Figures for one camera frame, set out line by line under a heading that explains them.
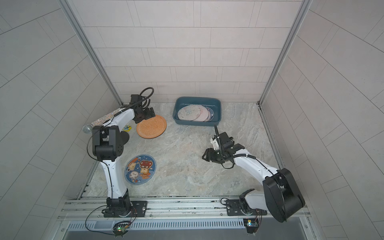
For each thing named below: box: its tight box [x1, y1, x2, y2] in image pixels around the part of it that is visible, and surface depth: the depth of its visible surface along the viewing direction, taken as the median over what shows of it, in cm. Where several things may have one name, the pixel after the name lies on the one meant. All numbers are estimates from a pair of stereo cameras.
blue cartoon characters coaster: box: [124, 154, 157, 185], surface depth 86 cm
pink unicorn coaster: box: [195, 104, 209, 122], surface depth 110 cm
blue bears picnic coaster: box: [207, 106, 215, 122], surface depth 111 cm
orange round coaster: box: [136, 115, 167, 139], surface depth 104 cm
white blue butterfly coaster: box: [177, 104, 201, 122], surface depth 111 cm
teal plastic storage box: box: [172, 96, 222, 126], surface depth 111 cm
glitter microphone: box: [82, 107, 125, 134], surface depth 78 cm
